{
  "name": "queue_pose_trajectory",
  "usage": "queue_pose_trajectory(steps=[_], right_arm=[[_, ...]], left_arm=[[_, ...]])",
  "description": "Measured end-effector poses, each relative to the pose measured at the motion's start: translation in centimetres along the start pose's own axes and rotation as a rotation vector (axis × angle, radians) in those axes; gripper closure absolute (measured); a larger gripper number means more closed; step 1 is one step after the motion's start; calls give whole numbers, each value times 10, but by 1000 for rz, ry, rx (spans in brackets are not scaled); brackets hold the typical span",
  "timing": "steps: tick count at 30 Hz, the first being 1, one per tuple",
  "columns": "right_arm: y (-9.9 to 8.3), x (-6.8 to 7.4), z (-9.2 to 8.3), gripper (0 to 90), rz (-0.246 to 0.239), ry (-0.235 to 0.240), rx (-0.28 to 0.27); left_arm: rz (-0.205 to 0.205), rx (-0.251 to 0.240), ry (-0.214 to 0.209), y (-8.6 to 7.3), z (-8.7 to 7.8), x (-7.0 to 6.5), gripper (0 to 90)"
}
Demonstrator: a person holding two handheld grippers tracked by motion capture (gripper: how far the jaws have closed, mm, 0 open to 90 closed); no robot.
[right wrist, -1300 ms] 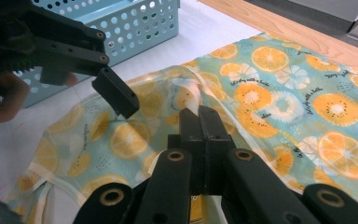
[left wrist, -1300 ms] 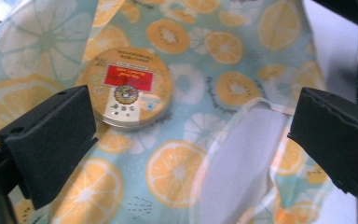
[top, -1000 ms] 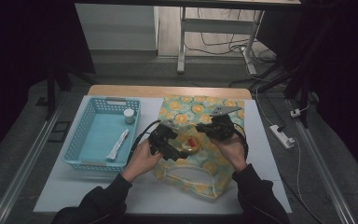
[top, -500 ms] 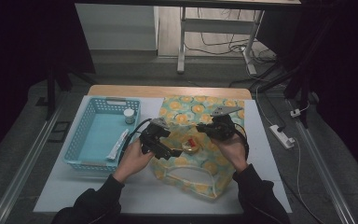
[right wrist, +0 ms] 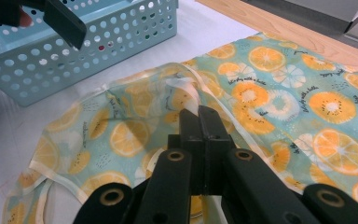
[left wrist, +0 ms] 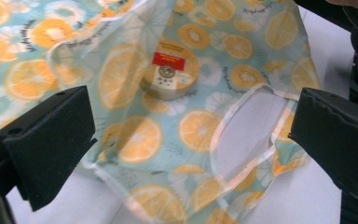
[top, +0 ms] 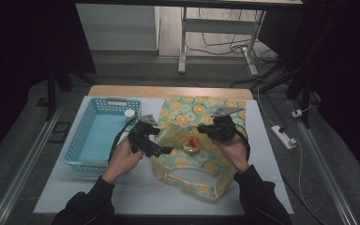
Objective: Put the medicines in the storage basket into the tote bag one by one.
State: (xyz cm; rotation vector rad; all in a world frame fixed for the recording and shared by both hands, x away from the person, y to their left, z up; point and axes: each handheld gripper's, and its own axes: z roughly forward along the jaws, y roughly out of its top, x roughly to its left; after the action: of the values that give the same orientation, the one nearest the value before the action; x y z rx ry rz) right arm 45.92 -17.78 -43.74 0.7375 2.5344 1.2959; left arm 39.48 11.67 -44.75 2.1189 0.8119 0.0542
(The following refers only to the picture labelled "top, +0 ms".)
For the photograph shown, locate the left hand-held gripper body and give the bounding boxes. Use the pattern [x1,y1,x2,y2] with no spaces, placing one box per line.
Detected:
[127,113,161,154]

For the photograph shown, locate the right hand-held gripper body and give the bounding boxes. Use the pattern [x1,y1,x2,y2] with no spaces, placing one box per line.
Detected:
[210,106,246,143]

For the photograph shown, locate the small white-capped jar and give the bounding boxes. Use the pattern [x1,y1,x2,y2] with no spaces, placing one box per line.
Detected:
[124,108,137,124]

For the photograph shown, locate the orange floral tote bag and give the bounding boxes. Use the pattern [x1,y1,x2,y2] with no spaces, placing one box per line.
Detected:
[151,96,248,201]

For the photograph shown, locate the blue plastic basket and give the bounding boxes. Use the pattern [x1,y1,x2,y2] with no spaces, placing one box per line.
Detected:
[63,97,143,175]

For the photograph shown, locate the person's right hand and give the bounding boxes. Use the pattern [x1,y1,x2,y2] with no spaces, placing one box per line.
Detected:
[219,134,251,174]

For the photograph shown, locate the person's left hand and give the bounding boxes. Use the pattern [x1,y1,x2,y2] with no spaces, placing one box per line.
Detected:
[101,136,145,186]

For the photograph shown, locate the wooden table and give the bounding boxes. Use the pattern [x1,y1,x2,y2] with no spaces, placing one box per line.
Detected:
[87,84,254,101]

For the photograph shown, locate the white table board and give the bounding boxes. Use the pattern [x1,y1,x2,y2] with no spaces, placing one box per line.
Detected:
[33,95,294,217]

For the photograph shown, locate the white power strip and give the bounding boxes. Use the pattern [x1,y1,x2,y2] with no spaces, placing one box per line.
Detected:
[270,125,298,151]

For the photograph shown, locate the black floor plate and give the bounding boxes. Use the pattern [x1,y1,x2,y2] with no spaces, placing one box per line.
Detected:
[48,121,73,144]

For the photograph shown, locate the black metal stand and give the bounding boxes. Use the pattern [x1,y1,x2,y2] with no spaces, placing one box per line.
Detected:
[256,55,322,129]
[37,62,97,122]

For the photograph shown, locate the white cabinet panel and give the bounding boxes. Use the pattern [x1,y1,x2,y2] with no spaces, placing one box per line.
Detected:
[75,3,160,52]

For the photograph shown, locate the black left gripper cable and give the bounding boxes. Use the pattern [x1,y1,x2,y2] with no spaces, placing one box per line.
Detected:
[107,115,139,163]

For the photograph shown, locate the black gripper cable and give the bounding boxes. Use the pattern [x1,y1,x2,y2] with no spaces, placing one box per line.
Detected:
[107,115,139,163]
[234,123,251,162]

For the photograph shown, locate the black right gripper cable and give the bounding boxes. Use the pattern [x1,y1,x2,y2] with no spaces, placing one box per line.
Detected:
[234,123,251,162]

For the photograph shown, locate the tangle of black floor cables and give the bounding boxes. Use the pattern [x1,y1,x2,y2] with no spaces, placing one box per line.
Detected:
[186,7,279,65]

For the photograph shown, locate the white cable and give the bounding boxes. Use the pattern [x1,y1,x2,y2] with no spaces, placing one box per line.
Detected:
[294,139,326,225]

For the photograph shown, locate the white desk frame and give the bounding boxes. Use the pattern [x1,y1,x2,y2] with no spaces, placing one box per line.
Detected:
[177,7,267,76]

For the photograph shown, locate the aluminium floor rail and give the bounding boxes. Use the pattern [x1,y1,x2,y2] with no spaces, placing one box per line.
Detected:
[0,106,64,225]
[289,99,359,225]

